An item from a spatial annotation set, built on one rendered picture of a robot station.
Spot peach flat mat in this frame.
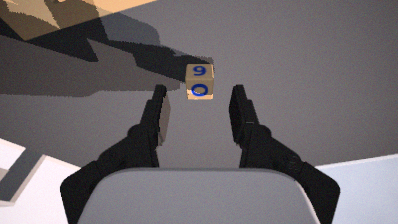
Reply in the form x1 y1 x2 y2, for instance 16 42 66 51
0 0 155 41

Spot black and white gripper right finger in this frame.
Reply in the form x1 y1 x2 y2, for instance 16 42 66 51
229 84 340 224

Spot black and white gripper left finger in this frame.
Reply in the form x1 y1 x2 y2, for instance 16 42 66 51
60 84 171 224

